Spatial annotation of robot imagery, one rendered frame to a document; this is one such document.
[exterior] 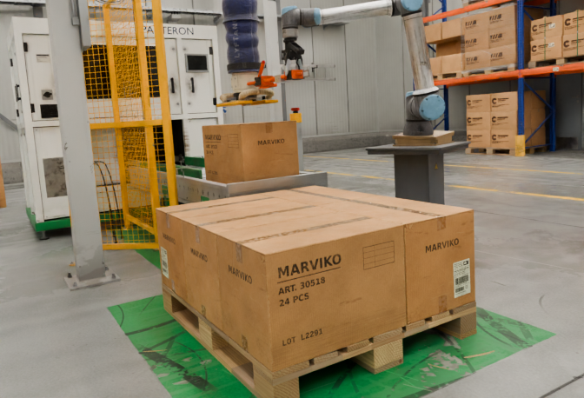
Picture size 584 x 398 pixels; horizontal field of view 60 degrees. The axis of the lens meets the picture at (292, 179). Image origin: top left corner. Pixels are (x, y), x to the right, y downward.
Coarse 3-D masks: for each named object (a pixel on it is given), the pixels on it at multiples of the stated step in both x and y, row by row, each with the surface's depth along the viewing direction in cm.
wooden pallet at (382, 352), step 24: (168, 288) 257; (168, 312) 262; (192, 312) 255; (456, 312) 209; (216, 336) 211; (384, 336) 189; (456, 336) 214; (240, 360) 201; (312, 360) 174; (336, 360) 178; (360, 360) 195; (384, 360) 190; (264, 384) 170; (288, 384) 168
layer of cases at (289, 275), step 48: (288, 192) 289; (336, 192) 279; (192, 240) 217; (240, 240) 180; (288, 240) 176; (336, 240) 174; (384, 240) 186; (432, 240) 199; (192, 288) 224; (240, 288) 179; (288, 288) 165; (336, 288) 176; (384, 288) 188; (432, 288) 201; (240, 336) 184; (288, 336) 167; (336, 336) 178
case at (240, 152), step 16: (208, 128) 341; (224, 128) 319; (240, 128) 301; (256, 128) 306; (272, 128) 312; (288, 128) 318; (208, 144) 345; (224, 144) 322; (240, 144) 303; (256, 144) 307; (272, 144) 313; (288, 144) 319; (208, 160) 348; (224, 160) 325; (240, 160) 306; (256, 160) 308; (272, 160) 314; (288, 160) 320; (208, 176) 351; (224, 176) 328; (240, 176) 308; (256, 176) 309; (272, 176) 315
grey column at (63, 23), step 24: (48, 0) 299; (72, 0) 303; (48, 24) 309; (72, 24) 305; (72, 48) 307; (72, 72) 308; (72, 96) 309; (72, 120) 310; (72, 144) 311; (72, 168) 312; (72, 192) 313; (72, 216) 314; (96, 216) 321; (72, 240) 326; (96, 240) 322; (96, 264) 323; (72, 288) 308
